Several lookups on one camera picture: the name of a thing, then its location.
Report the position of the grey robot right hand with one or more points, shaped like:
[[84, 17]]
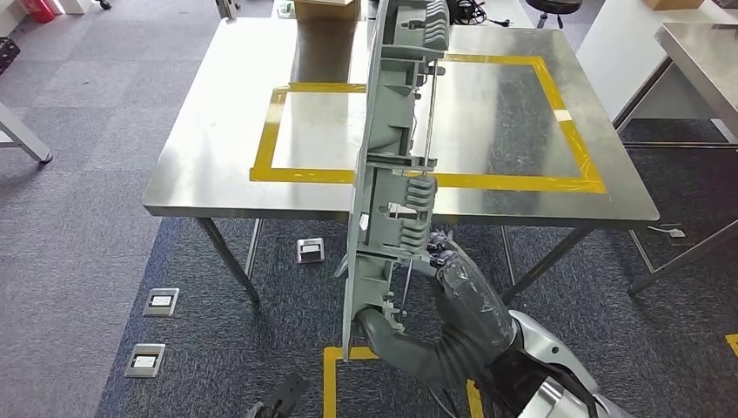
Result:
[[475, 311]]

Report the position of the grey plastic wheel cover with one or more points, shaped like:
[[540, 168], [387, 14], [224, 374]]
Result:
[[383, 231]]

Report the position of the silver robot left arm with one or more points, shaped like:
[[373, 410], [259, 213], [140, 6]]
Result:
[[253, 411]]

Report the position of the steel workbench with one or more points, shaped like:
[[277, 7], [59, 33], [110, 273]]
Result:
[[219, 144], [703, 63]]

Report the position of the yellow tape square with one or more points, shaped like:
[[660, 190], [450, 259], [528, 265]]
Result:
[[733, 343], [330, 381]]

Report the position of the steel floor socket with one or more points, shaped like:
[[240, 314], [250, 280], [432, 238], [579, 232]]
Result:
[[144, 360], [310, 250], [161, 302]]

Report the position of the white partition panel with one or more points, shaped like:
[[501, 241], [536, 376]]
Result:
[[617, 52]]

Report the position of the black stool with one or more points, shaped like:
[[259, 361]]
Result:
[[553, 6]]

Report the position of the brown box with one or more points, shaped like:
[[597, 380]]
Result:
[[326, 8]]

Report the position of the cardboard box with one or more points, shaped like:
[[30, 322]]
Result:
[[671, 4]]

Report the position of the black caster wheel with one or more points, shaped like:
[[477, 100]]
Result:
[[105, 4]]

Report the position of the white furniture base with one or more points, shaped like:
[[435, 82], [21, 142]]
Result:
[[72, 6]]

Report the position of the red fire extinguisher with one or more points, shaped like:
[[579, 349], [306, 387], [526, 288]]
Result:
[[39, 8]]

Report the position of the black plastic crate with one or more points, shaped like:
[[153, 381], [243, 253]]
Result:
[[7, 55]]

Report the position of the yellow tape frame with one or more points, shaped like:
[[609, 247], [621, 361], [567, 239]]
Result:
[[519, 182]]

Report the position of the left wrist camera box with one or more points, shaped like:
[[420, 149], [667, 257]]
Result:
[[285, 395]]

